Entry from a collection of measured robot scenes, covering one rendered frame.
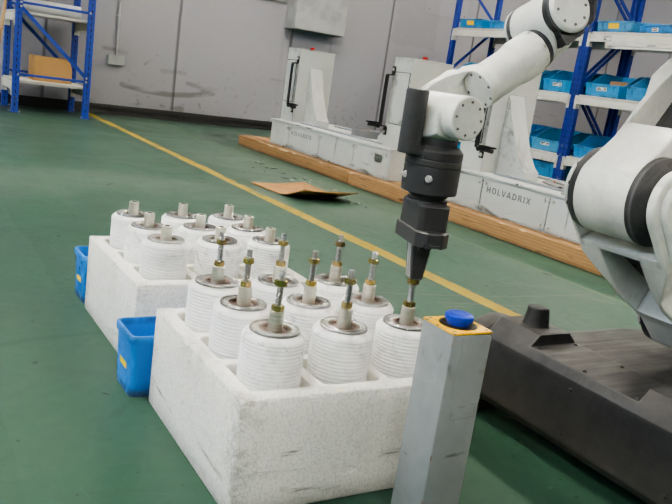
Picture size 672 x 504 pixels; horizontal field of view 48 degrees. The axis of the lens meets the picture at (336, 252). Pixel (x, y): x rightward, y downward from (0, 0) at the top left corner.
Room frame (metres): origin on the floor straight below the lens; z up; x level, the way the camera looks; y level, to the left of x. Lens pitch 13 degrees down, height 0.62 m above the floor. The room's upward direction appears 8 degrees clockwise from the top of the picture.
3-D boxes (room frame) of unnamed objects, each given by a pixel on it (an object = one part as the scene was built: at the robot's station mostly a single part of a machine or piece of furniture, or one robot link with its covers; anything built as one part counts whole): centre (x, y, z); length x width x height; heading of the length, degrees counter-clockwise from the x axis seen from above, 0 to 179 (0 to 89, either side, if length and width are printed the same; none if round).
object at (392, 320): (1.18, -0.13, 0.25); 0.08 x 0.08 x 0.01
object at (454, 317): (1.01, -0.18, 0.32); 0.04 x 0.04 x 0.02
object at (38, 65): (6.48, 2.61, 0.36); 0.31 x 0.25 x 0.20; 123
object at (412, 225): (1.18, -0.13, 0.45); 0.13 x 0.10 x 0.12; 16
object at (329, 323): (1.11, -0.03, 0.25); 0.08 x 0.08 x 0.01
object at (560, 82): (7.15, -1.95, 0.90); 0.50 x 0.38 x 0.21; 122
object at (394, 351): (1.18, -0.13, 0.16); 0.10 x 0.10 x 0.18
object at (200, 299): (1.25, 0.20, 0.16); 0.10 x 0.10 x 0.18
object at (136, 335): (1.40, 0.24, 0.06); 0.30 x 0.11 x 0.12; 123
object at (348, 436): (1.22, 0.03, 0.09); 0.39 x 0.39 x 0.18; 32
